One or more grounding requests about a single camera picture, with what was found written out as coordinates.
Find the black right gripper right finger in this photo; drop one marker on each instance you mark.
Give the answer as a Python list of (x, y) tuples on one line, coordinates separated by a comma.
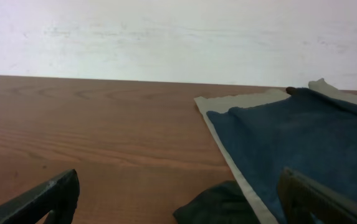
[(303, 200)]

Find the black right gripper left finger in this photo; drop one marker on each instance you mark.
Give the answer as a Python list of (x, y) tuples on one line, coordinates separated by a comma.
[(55, 200)]

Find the navy blue denim shorts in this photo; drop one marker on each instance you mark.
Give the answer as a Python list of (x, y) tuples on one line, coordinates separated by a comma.
[(299, 146)]

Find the black garment with white tag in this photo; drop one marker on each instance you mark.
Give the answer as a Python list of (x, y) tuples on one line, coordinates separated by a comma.
[(223, 203)]

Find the beige khaki shorts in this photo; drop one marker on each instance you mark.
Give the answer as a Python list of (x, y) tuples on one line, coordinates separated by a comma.
[(228, 124)]

